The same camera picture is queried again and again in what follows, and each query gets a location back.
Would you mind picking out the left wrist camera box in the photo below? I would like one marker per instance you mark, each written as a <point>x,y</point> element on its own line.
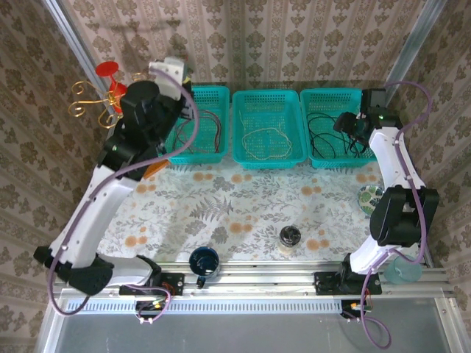
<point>169,75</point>

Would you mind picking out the teal plastic mesh basket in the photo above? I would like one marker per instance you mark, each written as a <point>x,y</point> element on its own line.
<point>209,99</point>
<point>268,103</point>
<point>324,103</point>

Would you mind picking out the red plastic wine glass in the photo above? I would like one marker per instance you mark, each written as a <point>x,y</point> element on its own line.
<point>107,68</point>

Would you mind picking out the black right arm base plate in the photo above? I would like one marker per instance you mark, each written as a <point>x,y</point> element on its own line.
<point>324,283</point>

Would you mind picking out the dark blue mug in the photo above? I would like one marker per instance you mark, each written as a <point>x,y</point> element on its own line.
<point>204,259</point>

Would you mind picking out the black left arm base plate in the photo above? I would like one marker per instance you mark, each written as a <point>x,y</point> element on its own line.
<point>173,283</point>

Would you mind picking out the leaf patterned plate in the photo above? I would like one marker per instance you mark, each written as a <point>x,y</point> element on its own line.
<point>368,200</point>

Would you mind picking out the glass jar with black lid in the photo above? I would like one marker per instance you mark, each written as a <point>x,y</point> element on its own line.
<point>289,237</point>

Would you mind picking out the translucent teal cup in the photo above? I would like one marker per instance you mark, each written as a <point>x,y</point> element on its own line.
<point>404,274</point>

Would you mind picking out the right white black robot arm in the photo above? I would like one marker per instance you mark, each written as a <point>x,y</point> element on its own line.
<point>390,162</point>

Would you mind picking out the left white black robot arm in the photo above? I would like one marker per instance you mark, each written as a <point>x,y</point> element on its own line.
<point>95,206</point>

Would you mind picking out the aluminium extrusion frame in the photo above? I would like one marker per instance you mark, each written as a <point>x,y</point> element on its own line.
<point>257,283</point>

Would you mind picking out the floral patterned table cloth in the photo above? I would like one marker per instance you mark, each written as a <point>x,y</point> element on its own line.
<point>184,228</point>

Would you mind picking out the grey metal panel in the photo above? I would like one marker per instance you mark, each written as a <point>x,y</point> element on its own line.
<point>235,334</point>

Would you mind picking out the black wiring connector box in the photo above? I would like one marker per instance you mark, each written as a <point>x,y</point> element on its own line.
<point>147,306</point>
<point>347,312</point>

